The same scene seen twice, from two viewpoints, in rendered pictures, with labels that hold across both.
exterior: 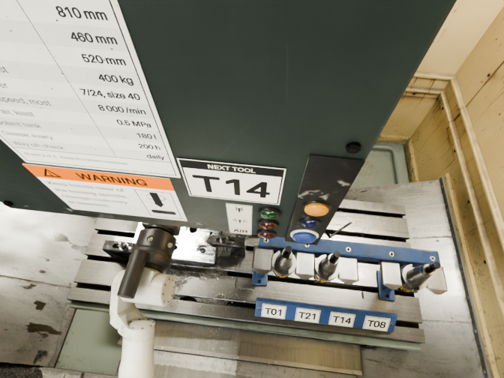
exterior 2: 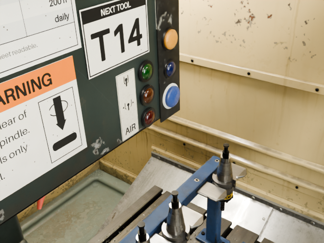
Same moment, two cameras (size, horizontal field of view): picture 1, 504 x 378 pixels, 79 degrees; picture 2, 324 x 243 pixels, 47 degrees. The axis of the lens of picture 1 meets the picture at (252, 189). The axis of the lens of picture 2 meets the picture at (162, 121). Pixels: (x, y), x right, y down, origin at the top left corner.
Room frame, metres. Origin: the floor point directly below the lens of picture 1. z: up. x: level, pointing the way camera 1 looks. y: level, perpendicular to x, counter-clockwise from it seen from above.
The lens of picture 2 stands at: (-0.10, 0.32, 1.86)
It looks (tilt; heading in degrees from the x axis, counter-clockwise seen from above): 30 degrees down; 303
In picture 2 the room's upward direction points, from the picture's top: 2 degrees counter-clockwise
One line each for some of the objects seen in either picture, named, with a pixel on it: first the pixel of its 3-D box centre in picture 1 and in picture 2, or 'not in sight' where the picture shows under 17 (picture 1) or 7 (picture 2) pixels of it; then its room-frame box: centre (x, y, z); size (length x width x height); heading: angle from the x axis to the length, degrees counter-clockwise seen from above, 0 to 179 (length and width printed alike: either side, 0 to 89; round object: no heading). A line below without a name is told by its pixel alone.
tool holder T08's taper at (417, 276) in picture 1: (421, 273); (224, 167); (0.20, -0.42, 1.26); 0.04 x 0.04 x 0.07
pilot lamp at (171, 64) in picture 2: (310, 223); (170, 68); (0.14, -0.07, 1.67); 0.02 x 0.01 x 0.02; 85
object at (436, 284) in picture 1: (435, 280); (234, 170); (0.19, -0.47, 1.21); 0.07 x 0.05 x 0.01; 175
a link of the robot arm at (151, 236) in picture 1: (160, 228); not in sight; (0.28, 0.22, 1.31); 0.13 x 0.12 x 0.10; 83
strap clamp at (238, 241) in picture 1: (226, 244); not in sight; (0.36, 0.08, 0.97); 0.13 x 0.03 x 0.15; 85
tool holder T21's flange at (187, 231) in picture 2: (326, 268); (175, 231); (0.22, -0.20, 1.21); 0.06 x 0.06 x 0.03
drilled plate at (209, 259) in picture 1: (180, 229); not in sight; (0.42, 0.26, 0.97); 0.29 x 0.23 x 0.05; 85
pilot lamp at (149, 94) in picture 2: (268, 225); (148, 95); (0.15, -0.02, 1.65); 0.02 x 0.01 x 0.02; 85
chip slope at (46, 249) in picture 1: (46, 241); not in sight; (0.44, 0.87, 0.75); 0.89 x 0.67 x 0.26; 175
